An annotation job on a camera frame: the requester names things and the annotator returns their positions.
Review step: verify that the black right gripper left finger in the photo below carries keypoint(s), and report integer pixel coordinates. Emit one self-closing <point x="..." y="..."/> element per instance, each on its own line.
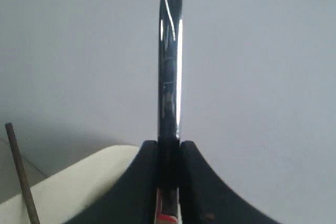
<point x="132" y="199"/>

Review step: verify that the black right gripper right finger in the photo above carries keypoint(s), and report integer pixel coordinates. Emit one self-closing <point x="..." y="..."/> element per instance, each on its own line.
<point x="205" y="198"/>

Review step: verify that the stainless steel table knife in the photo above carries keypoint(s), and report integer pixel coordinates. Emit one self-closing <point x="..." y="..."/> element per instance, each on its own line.
<point x="169" y="108"/>

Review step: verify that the cream plastic storage bin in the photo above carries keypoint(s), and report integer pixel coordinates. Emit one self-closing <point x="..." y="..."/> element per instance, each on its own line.
<point x="65" y="194"/>

